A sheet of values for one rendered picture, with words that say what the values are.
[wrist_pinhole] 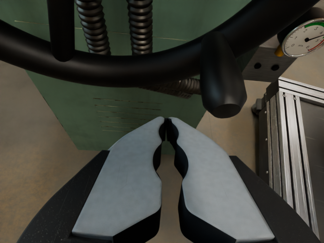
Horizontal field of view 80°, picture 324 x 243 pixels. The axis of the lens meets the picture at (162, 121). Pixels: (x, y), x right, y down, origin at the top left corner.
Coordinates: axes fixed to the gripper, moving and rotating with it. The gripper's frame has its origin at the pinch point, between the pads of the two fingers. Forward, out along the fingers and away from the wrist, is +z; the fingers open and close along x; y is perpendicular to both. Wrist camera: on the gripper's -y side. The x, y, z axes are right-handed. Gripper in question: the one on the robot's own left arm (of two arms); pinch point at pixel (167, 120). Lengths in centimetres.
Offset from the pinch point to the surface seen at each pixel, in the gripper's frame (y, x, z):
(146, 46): -2.4, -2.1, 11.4
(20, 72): 28, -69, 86
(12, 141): 46, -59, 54
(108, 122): 26, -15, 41
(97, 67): -1.6, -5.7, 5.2
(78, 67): -1.6, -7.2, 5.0
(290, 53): -1.2, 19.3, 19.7
